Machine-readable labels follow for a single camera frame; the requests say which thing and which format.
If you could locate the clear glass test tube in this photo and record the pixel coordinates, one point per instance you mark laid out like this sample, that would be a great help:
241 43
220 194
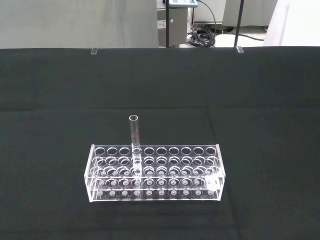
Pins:
135 132

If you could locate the clear plastic test tube rack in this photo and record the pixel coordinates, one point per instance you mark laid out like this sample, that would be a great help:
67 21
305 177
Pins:
155 186

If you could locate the clear plastic cloth clip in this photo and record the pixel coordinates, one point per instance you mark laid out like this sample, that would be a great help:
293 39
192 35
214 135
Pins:
94 51
239 49

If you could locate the grey metal cabinet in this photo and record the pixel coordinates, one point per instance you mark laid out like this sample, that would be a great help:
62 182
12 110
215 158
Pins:
181 25

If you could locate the black tripod pole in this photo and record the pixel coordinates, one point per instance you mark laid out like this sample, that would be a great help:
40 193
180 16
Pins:
239 20
168 15

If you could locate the black bench cloth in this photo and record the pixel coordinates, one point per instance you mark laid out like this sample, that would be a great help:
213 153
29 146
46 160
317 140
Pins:
50 100

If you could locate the blue grey device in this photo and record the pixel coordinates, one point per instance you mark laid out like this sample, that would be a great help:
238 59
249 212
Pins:
182 2

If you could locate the grey partition panel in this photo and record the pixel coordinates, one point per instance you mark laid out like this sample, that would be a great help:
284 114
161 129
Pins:
252 12
75 22

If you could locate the white fabric drape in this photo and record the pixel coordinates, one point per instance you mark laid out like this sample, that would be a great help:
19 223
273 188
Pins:
295 25

